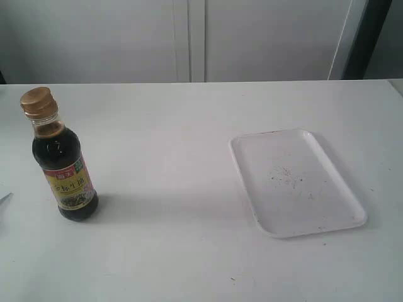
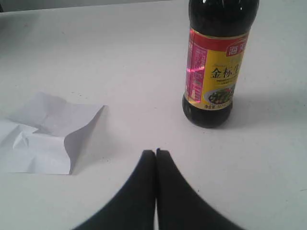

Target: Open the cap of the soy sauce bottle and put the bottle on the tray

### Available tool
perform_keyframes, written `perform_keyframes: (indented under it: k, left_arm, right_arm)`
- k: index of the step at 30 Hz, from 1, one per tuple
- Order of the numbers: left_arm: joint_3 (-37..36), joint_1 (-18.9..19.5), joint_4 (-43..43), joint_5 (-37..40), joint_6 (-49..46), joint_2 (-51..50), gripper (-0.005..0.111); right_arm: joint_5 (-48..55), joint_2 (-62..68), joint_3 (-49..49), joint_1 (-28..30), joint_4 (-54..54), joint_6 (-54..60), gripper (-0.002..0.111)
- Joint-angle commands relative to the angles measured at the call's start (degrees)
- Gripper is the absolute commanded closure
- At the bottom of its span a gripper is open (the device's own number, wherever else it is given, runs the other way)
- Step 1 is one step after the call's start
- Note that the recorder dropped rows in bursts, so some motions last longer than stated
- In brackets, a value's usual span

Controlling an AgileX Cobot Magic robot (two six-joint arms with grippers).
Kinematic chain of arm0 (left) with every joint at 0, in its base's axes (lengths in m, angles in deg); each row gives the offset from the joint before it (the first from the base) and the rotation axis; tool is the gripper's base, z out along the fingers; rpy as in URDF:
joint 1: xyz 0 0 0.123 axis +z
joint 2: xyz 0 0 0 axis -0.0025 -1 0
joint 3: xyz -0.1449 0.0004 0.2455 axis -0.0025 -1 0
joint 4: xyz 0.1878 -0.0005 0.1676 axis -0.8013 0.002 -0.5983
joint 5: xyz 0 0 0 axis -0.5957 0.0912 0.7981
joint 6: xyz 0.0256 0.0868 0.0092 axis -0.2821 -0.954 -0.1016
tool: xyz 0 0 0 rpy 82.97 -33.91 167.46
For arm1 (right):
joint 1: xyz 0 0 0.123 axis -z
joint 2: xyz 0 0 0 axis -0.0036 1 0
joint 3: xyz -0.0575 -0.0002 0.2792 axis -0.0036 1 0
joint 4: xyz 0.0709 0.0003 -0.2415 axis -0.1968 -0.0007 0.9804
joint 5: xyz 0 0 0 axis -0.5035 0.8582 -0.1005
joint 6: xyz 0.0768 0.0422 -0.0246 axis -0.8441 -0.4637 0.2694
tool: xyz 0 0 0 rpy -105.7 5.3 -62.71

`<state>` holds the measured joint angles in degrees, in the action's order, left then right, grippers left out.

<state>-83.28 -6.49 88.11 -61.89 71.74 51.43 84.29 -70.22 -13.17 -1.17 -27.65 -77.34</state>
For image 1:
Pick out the dark vertical post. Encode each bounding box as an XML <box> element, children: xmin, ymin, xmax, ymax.
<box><xmin>342</xmin><ymin>0</ymin><xmax>392</xmax><ymax>80</ymax></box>

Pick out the dark soy sauce bottle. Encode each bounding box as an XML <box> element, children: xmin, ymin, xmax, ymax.
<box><xmin>20</xmin><ymin>87</ymin><xmax>99</xmax><ymax>221</ymax></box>

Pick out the white cabinet behind table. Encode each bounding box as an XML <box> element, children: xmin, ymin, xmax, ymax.
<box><xmin>1</xmin><ymin>1</ymin><xmax>366</xmax><ymax>84</ymax></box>

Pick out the white rectangular plastic tray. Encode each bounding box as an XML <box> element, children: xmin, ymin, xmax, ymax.
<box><xmin>229</xmin><ymin>129</ymin><xmax>368</xmax><ymax>238</ymax></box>

